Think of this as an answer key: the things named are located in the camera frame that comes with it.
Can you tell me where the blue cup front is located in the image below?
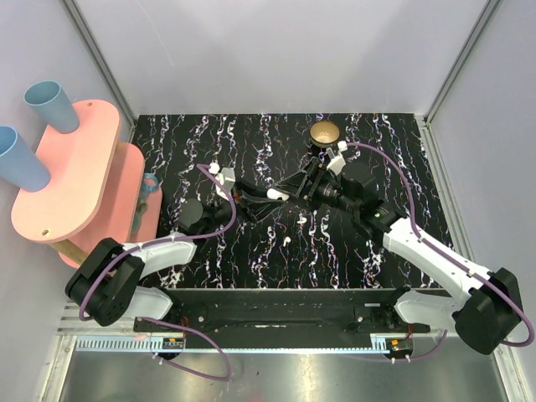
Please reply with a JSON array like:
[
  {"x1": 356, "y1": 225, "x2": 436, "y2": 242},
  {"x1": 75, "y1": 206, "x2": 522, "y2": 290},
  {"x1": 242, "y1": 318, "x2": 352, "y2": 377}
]
[{"x1": 1, "y1": 126, "x2": 50, "y2": 192}]

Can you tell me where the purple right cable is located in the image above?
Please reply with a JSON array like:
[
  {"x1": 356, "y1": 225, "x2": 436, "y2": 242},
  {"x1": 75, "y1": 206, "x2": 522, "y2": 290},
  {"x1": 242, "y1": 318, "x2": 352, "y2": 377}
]
[{"x1": 345, "y1": 142, "x2": 536, "y2": 363}]

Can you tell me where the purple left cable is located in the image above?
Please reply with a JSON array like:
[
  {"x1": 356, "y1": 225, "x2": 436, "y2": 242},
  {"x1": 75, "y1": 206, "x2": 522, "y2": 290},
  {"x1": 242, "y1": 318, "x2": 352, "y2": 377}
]
[{"x1": 78, "y1": 162, "x2": 238, "y2": 382}]

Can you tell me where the blue ring object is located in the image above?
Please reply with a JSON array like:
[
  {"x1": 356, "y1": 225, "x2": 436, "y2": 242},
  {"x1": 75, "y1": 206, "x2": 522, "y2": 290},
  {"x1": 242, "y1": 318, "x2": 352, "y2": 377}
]
[{"x1": 131, "y1": 173, "x2": 160, "y2": 235}]

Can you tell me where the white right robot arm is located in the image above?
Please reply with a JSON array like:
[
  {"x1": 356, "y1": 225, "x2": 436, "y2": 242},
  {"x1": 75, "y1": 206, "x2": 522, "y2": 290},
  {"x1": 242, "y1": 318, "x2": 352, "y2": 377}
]
[{"x1": 276, "y1": 159, "x2": 523, "y2": 355}]

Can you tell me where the white oval charging case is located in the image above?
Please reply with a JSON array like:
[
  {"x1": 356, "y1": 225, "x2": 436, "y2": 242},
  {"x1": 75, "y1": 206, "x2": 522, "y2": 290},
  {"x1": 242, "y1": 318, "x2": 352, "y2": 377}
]
[{"x1": 266, "y1": 188, "x2": 289, "y2": 201}]

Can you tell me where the black marbled mat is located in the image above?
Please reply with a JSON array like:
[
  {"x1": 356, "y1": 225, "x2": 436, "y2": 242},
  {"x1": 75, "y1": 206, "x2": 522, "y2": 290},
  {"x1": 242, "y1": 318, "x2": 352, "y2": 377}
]
[{"x1": 90, "y1": 112, "x2": 455, "y2": 291}]

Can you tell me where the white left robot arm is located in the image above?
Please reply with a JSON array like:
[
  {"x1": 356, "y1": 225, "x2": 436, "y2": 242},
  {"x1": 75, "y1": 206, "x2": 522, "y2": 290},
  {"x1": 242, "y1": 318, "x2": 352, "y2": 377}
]
[{"x1": 65, "y1": 181, "x2": 288, "y2": 332}]

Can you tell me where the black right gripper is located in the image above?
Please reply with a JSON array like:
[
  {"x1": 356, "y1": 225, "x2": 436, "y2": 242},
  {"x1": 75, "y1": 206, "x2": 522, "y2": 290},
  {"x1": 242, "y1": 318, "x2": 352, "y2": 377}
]
[{"x1": 272, "y1": 157, "x2": 358, "y2": 215}]

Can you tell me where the gold bowl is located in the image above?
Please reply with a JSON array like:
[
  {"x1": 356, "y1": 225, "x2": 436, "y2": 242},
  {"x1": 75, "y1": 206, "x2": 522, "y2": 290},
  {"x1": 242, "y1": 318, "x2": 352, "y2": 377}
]
[{"x1": 309, "y1": 121, "x2": 340, "y2": 148}]

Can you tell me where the pink two-tier shelf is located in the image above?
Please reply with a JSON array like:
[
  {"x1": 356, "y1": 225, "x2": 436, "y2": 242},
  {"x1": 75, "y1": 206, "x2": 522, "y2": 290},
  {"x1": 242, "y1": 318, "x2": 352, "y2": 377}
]
[{"x1": 11, "y1": 100, "x2": 145, "y2": 268}]

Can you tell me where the blue cup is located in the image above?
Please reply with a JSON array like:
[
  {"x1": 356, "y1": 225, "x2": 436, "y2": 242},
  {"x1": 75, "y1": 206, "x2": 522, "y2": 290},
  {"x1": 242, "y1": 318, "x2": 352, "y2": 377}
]
[
  {"x1": 23, "y1": 80, "x2": 80, "y2": 134},
  {"x1": 1, "y1": 126, "x2": 50, "y2": 192}
]

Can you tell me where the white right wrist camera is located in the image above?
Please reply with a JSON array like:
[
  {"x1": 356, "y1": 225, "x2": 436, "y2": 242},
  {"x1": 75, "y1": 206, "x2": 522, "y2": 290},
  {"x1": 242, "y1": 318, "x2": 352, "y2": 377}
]
[{"x1": 326, "y1": 141, "x2": 348, "y2": 176}]

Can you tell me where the purple cable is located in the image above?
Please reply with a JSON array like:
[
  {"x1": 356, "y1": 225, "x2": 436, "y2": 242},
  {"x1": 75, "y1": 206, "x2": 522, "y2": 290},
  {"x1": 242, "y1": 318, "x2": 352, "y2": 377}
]
[
  {"x1": 78, "y1": 162, "x2": 238, "y2": 382},
  {"x1": 345, "y1": 142, "x2": 536, "y2": 363}
]

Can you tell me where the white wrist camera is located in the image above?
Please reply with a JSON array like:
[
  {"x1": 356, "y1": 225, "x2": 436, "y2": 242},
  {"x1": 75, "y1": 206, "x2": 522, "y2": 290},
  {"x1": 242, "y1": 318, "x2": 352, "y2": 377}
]
[
  {"x1": 209, "y1": 162, "x2": 235, "y2": 200},
  {"x1": 326, "y1": 141, "x2": 348, "y2": 176}
]

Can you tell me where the blue cup rear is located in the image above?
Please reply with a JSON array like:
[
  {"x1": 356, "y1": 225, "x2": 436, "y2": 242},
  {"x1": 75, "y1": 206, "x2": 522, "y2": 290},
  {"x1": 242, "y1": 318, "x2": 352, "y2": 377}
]
[{"x1": 23, "y1": 80, "x2": 80, "y2": 134}]

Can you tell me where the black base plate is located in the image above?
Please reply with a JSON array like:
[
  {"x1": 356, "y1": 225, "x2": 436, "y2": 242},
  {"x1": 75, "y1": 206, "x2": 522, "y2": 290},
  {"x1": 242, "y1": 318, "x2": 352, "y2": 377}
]
[{"x1": 132, "y1": 286, "x2": 482, "y2": 336}]

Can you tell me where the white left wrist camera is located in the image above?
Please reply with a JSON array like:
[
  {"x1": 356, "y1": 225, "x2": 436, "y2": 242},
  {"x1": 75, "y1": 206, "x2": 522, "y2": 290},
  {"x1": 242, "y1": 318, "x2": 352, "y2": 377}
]
[{"x1": 209, "y1": 162, "x2": 235, "y2": 200}]

